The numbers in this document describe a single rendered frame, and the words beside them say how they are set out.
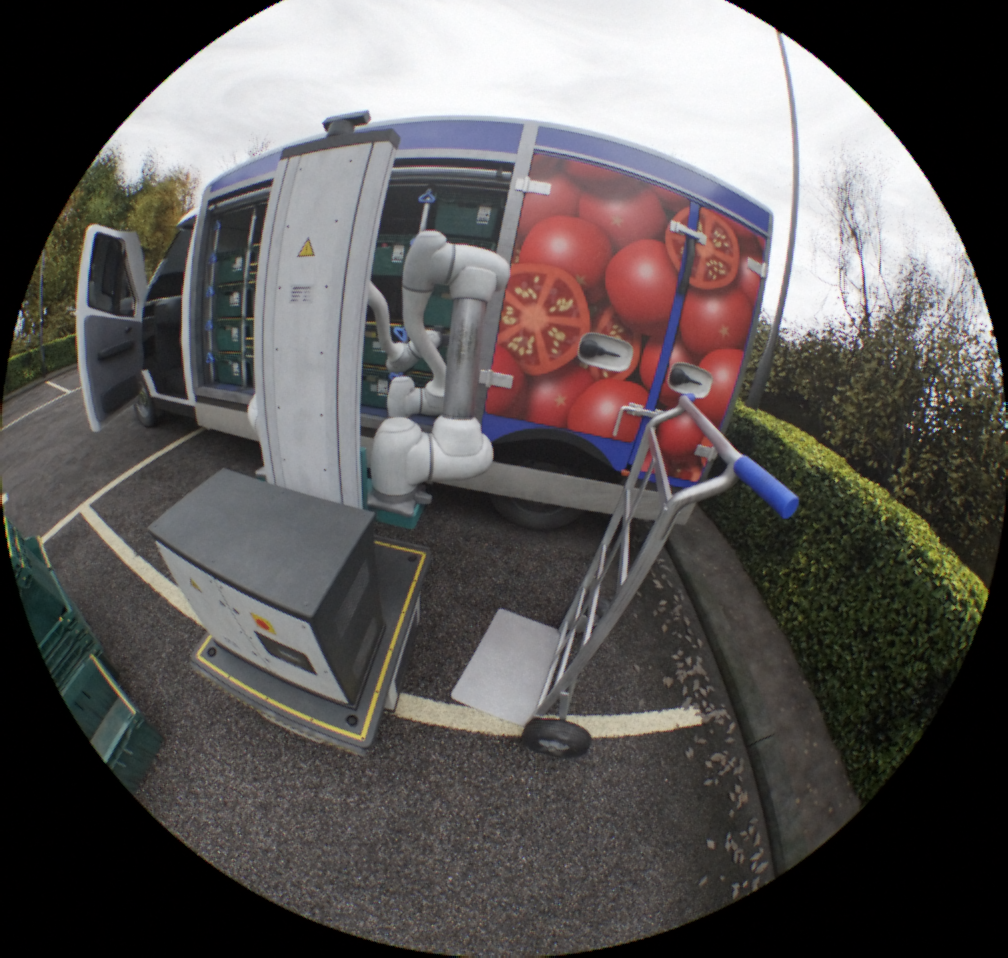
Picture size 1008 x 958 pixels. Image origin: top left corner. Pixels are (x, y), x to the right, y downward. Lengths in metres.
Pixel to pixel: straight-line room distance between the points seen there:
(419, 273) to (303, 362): 0.41
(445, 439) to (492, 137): 1.58
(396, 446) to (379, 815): 1.27
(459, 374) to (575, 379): 0.85
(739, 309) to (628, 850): 2.55
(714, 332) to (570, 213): 0.99
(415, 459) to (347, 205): 0.72
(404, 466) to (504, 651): 0.98
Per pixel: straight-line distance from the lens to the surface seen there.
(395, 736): 1.38
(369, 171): 0.87
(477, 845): 1.35
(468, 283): 0.99
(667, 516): 0.58
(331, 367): 0.84
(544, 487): 1.93
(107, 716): 1.96
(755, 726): 1.91
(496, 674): 1.50
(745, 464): 0.54
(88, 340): 3.46
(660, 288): 1.81
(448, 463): 1.00
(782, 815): 1.92
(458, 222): 1.94
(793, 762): 2.05
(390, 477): 1.00
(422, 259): 0.99
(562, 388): 1.71
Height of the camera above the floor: 1.34
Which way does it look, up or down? 25 degrees down
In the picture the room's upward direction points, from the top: 11 degrees clockwise
